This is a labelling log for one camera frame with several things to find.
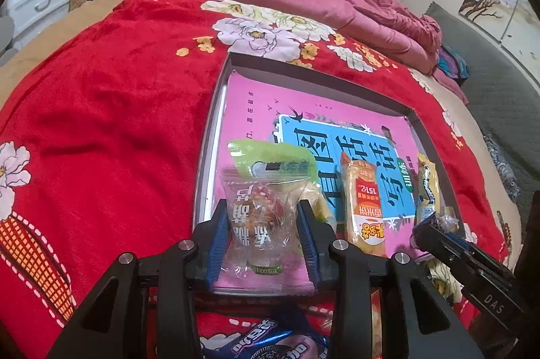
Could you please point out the green snack packet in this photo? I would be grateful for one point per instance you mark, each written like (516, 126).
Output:
(270, 156)

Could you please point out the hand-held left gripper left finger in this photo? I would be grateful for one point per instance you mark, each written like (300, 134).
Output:
(215, 247)

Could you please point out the black white patterned cushion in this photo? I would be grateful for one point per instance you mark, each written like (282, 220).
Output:
(504, 169)

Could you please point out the blue cookie packet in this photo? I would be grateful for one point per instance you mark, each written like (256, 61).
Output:
(270, 342)

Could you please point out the pink book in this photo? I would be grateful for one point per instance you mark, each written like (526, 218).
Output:
(261, 105)

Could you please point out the grey quilted headboard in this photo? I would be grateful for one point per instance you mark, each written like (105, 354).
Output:
(485, 89)

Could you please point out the yellow gold snack packet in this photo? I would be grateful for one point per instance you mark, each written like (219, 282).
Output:
(428, 186)

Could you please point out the small clear candy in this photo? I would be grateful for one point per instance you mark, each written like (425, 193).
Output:
(448, 219)

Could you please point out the orange long snack packet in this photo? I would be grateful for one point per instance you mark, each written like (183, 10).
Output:
(367, 211)

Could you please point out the clear red-print candy packet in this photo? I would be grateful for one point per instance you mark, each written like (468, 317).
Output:
(261, 224)

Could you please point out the shallow cardboard box tray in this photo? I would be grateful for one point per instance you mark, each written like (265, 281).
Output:
(215, 131)

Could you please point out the colourful clothes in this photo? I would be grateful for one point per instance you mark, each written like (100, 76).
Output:
(453, 63)

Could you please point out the pink crumpled duvet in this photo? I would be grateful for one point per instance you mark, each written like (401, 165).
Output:
(379, 13)

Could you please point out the floral wall painting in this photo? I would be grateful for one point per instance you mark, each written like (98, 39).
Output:
(498, 4)

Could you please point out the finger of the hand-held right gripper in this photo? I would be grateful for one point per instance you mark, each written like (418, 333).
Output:
(457, 244)
(430, 240)

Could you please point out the red floral blanket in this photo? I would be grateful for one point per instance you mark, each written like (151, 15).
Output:
(105, 110)

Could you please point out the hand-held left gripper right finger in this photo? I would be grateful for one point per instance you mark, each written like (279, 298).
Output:
(308, 247)

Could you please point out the pink cloth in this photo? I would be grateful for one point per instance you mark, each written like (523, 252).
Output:
(451, 89)

